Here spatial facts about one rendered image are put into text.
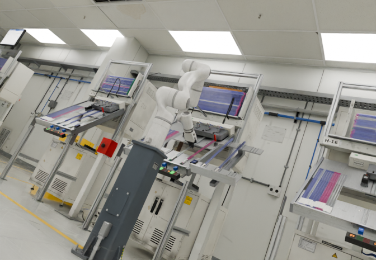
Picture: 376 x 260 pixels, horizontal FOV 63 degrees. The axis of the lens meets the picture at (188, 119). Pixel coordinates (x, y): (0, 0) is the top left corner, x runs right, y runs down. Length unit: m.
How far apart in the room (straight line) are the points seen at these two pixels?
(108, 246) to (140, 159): 0.50
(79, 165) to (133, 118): 0.85
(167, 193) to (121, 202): 0.91
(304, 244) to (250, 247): 1.86
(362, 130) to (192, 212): 1.42
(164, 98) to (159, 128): 0.21
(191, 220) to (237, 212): 1.69
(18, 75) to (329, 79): 5.31
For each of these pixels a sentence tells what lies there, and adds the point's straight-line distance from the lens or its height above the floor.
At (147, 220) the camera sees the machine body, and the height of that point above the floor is 0.25.
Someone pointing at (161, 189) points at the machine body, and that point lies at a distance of 2.73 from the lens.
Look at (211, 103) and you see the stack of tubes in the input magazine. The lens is 3.01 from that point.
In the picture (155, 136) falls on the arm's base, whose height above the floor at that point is 0.77.
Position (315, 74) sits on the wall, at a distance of 4.71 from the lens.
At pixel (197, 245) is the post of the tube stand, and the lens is 2.25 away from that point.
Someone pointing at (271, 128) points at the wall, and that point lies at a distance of 4.40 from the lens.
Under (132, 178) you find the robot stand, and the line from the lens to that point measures 1.84.
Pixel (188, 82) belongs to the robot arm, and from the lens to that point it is 2.11.
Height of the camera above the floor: 0.42
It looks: 16 degrees up
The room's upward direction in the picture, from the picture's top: 24 degrees clockwise
